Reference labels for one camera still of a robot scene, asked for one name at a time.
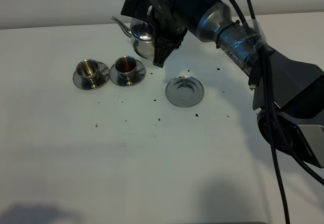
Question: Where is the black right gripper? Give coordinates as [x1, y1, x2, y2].
[149, 0, 218, 67]

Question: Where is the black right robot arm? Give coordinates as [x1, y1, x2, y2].
[149, 0, 323, 168]

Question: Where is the right stainless steel saucer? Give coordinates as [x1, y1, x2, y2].
[110, 60, 146, 87]

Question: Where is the right stainless steel teacup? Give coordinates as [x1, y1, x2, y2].
[114, 56, 143, 78]

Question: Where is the stainless steel teacup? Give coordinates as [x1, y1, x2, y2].
[114, 56, 143, 78]
[75, 59, 107, 81]

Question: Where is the stainless steel teapot saucer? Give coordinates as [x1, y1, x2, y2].
[165, 76, 205, 108]

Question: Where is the left stainless steel saucer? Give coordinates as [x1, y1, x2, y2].
[73, 67, 110, 90]

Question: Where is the left stainless steel teacup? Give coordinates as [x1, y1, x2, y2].
[75, 59, 107, 81]

